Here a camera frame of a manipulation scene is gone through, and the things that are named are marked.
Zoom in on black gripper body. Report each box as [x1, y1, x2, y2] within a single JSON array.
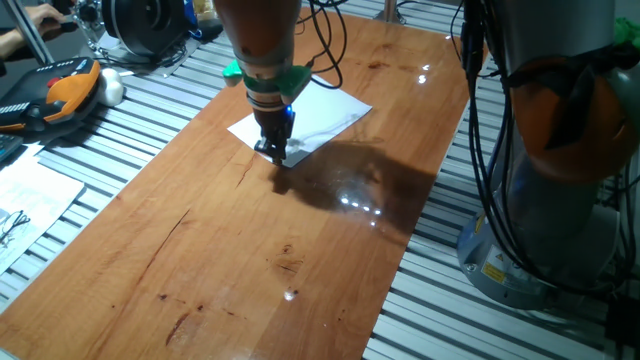
[[252, 105, 296, 141]]

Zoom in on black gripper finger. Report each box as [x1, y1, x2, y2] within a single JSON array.
[[275, 135, 291, 166], [254, 138, 279, 162]]

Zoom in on white paper sheet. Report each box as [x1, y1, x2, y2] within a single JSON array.
[[227, 74, 374, 169]]

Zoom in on bare human hand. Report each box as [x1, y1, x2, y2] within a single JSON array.
[[27, 3, 69, 35]]

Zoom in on black rounded object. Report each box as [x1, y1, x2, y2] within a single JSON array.
[[197, 17, 225, 42]]

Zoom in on glossy wooden board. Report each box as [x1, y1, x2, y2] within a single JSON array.
[[0, 7, 489, 360]]

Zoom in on black filament spool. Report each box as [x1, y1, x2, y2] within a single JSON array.
[[101, 0, 189, 57]]

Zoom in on white rounded plastic object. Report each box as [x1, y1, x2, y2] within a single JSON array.
[[97, 67, 125, 108]]

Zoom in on orange black teach pendant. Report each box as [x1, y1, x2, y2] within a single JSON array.
[[0, 56, 102, 134]]

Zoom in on chrome metal stand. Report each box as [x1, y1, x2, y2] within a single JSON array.
[[69, 0, 104, 57]]

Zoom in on printed white document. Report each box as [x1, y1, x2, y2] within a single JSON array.
[[0, 144, 86, 275]]

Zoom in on black computer keyboard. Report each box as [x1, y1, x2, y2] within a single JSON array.
[[0, 133, 25, 164]]

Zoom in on green cloth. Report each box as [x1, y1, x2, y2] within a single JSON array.
[[613, 17, 640, 49]]

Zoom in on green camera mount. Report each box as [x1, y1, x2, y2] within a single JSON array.
[[222, 59, 313, 105]]

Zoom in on metal post with round base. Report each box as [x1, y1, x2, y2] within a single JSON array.
[[373, 0, 407, 25]]

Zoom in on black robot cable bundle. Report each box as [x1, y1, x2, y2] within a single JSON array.
[[294, 0, 640, 301]]

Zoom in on grey slanted metal post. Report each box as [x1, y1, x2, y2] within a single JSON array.
[[2, 0, 55, 66]]

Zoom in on black frame eyeglasses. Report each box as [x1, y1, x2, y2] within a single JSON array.
[[0, 209, 31, 246]]

